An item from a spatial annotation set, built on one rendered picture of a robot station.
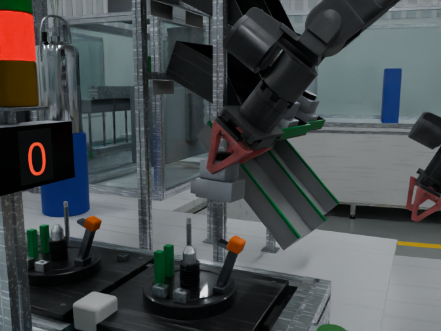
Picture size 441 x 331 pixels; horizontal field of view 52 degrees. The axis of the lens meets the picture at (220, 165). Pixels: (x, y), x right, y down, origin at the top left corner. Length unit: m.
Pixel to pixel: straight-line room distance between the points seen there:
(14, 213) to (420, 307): 0.75
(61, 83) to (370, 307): 1.10
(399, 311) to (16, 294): 0.68
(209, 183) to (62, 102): 0.93
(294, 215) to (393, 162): 3.66
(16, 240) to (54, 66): 0.99
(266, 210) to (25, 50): 0.50
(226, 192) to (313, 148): 3.91
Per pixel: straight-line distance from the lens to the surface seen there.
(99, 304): 0.67
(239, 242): 0.64
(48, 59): 1.55
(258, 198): 0.85
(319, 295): 0.75
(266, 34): 0.63
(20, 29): 0.54
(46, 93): 1.55
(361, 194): 4.62
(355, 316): 0.93
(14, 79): 0.54
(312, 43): 0.60
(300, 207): 0.95
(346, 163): 4.56
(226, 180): 0.67
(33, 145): 0.55
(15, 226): 0.60
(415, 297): 1.04
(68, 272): 0.78
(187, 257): 0.68
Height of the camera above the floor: 1.28
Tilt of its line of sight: 10 degrees down
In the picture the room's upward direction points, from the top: straight up
